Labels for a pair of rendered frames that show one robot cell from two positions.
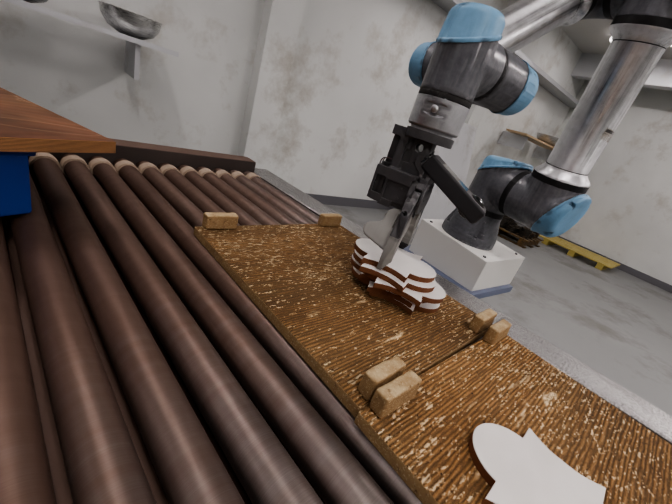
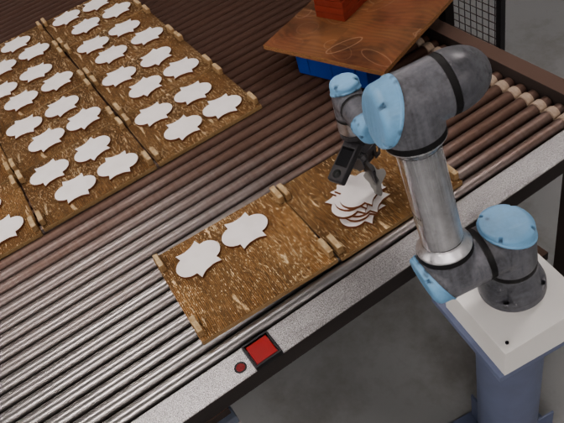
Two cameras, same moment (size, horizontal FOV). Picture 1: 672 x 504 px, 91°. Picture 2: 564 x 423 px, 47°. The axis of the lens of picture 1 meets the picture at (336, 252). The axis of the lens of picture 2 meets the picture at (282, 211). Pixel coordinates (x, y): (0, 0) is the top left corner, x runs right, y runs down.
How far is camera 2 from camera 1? 1.95 m
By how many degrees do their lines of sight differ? 95
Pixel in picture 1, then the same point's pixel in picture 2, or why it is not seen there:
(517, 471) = (251, 222)
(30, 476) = (263, 144)
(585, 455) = (258, 255)
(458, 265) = not seen: hidden behind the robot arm
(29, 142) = (355, 66)
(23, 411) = (277, 137)
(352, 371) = (290, 187)
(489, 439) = (261, 219)
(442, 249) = not seen: hidden behind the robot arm
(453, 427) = (268, 214)
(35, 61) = not seen: outside the picture
